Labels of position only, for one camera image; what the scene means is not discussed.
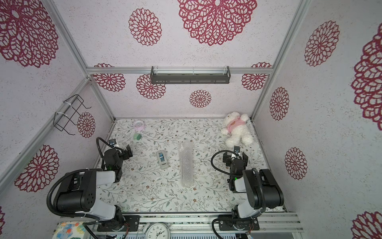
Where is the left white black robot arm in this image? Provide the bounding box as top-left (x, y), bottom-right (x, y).
top-left (46, 145), bottom-right (133, 231)

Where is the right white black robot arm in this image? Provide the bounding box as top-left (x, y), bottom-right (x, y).
top-left (219, 151), bottom-right (284, 232)

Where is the small green cube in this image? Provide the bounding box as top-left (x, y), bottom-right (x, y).
top-left (133, 133), bottom-right (142, 140)

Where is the white teddy bear pink shirt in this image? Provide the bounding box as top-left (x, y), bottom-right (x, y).
top-left (221, 112), bottom-right (254, 148)

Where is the pink tape roll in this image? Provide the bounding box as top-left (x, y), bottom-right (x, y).
top-left (133, 120), bottom-right (146, 131)

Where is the white analog clock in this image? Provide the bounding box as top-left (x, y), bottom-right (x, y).
top-left (145, 223), bottom-right (171, 239)

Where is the colourful tissue box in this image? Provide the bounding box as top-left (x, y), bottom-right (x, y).
top-left (52, 221), bottom-right (89, 239)

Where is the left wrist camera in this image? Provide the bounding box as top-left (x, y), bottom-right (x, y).
top-left (108, 138), bottom-right (118, 147)

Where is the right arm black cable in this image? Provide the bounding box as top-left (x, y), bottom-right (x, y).
top-left (210, 149), bottom-right (266, 239)

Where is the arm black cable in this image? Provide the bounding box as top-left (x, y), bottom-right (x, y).
top-left (46, 136), bottom-right (123, 239)
top-left (210, 149), bottom-right (266, 239)

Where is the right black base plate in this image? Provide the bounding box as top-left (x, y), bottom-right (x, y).
top-left (218, 215), bottom-right (260, 231)

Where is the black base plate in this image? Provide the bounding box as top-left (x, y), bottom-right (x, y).
top-left (218, 215), bottom-right (260, 231)
top-left (96, 215), bottom-right (141, 233)

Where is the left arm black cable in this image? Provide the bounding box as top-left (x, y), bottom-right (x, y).
top-left (46, 136), bottom-right (123, 239)

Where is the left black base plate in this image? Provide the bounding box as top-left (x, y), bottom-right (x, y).
top-left (96, 215), bottom-right (141, 233)

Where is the black wire wall rack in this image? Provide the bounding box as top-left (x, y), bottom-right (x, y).
top-left (53, 94), bottom-right (91, 135)

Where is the black wall shelf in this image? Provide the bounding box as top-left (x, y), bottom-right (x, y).
top-left (150, 66), bottom-right (231, 85)

